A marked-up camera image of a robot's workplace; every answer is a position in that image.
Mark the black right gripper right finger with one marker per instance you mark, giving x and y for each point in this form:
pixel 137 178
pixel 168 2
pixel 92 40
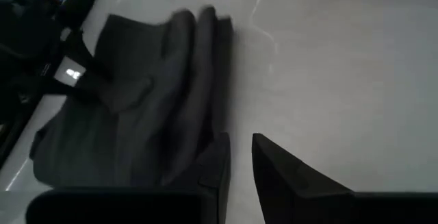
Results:
pixel 291 189

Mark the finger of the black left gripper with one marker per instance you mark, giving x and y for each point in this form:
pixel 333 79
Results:
pixel 82 90
pixel 80 51

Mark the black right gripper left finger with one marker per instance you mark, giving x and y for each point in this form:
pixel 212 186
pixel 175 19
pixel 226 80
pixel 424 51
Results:
pixel 205 203

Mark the dark grey shorts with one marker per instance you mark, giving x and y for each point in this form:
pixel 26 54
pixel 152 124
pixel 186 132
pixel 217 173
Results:
pixel 154 97

